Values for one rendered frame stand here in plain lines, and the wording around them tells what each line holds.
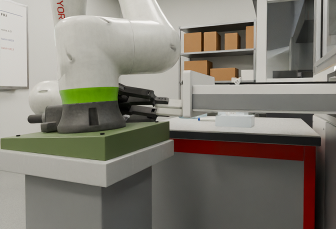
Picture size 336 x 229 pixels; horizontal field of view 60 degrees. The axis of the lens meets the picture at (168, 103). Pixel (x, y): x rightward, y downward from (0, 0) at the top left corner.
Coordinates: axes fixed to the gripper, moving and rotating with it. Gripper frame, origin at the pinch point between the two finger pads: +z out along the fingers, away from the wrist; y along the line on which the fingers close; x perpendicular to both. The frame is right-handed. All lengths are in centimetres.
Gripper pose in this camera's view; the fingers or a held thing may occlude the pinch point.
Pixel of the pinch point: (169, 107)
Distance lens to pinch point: 76.0
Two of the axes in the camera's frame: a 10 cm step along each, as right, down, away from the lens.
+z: 9.8, 0.6, -1.9
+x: 1.8, -6.7, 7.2
